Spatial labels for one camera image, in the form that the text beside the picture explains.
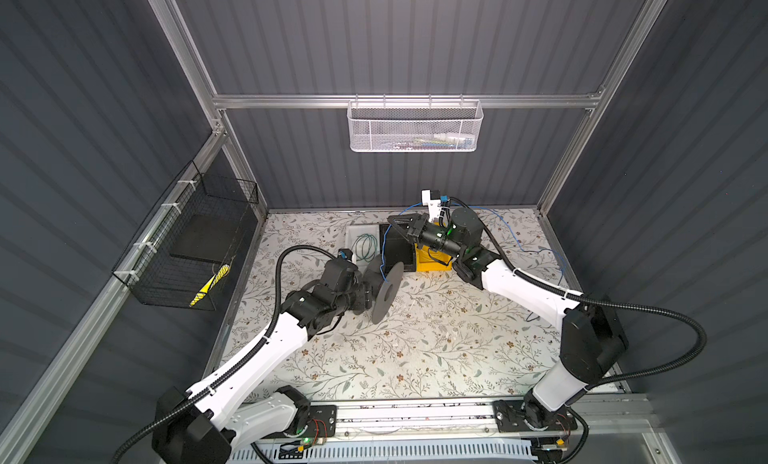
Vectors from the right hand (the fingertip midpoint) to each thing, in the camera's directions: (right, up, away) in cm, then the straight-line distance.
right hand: (389, 224), depth 72 cm
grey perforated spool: (-1, -17, +5) cm, 18 cm away
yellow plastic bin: (+13, -11, +31) cm, 35 cm away
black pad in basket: (-44, -3, +1) cm, 44 cm away
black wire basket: (-50, -8, 0) cm, 51 cm away
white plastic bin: (-13, -1, +34) cm, 36 cm away
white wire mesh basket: (+11, +43, +52) cm, 68 cm away
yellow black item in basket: (-42, -14, -3) cm, 44 cm away
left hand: (-8, -17, +7) cm, 20 cm away
